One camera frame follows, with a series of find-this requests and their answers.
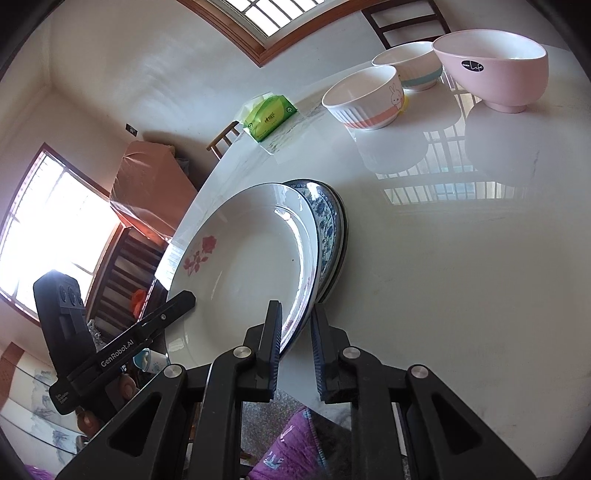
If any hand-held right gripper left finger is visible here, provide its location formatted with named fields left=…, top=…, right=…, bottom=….
left=55, top=300, right=284, bottom=480

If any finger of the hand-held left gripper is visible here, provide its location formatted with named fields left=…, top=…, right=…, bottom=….
left=136, top=290, right=197, bottom=342

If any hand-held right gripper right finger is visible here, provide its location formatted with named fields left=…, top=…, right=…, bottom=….
left=310, top=307, right=537, bottom=480

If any white plate with pink rose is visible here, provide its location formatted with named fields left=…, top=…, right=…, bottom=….
left=165, top=182, right=319, bottom=357

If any dark rimmed plate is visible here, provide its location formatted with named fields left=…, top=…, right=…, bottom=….
left=318, top=181, right=350, bottom=303

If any blue patterned plate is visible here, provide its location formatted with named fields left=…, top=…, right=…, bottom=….
left=283, top=179, right=342, bottom=305

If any white bowl with rabbit print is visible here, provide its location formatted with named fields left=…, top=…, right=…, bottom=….
left=322, top=65, right=406, bottom=131

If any white bowl with teal band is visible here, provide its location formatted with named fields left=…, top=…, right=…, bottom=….
left=372, top=41, right=444, bottom=92

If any large pink bowl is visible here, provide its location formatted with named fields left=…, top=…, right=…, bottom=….
left=432, top=30, right=549, bottom=114

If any orange object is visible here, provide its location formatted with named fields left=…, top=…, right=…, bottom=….
left=130, top=289, right=149, bottom=319

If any white and teal cup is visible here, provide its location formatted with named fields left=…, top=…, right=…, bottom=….
left=134, top=348, right=168, bottom=374

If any barred bright window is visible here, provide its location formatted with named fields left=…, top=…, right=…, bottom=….
left=0, top=143, right=114, bottom=326

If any wrapped brown box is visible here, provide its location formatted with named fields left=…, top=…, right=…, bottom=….
left=110, top=140, right=200, bottom=241

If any light wooden chair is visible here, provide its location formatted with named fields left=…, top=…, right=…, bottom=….
left=206, top=121, right=243, bottom=161

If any green tissue pack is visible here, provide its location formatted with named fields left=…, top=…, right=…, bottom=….
left=239, top=92, right=299, bottom=143

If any wooden framed window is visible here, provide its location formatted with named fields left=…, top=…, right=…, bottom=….
left=178, top=0, right=365, bottom=68

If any dark wooden chair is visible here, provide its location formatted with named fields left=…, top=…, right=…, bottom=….
left=361, top=0, right=451, bottom=51

